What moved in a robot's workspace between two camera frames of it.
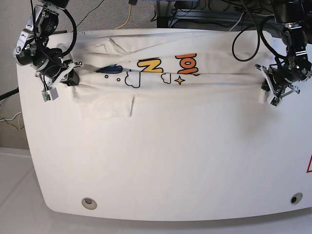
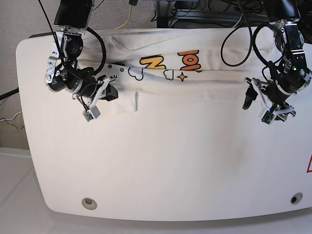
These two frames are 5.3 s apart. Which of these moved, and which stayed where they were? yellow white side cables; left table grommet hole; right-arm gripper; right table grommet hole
Moved: right-arm gripper
Stayed: yellow white side cables; right table grommet hole; left table grommet hole
